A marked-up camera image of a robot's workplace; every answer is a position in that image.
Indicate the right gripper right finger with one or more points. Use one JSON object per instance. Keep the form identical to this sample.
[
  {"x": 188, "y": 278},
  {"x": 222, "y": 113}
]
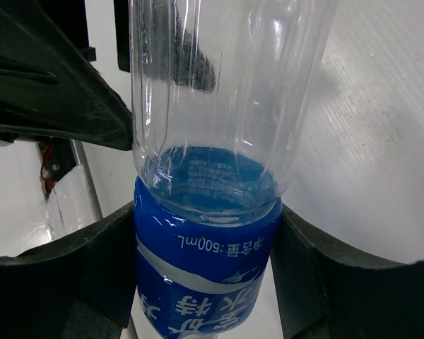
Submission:
[{"x": 327, "y": 288}]

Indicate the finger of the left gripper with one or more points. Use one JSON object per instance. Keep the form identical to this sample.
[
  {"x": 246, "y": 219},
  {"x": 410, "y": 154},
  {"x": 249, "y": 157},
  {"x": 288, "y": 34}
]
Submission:
[
  {"x": 48, "y": 85},
  {"x": 176, "y": 56}
]

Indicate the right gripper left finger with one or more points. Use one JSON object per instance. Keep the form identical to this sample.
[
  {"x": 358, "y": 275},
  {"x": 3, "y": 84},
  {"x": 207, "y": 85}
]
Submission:
[{"x": 79, "y": 286}]

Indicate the blue label bottle white cap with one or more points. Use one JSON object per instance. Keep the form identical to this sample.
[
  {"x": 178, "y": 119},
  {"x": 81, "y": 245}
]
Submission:
[{"x": 212, "y": 167}]

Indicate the aluminium mounting rail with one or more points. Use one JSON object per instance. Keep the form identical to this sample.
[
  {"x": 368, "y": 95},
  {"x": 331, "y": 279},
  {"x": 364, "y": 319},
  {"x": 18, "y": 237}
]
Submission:
[{"x": 79, "y": 155}]

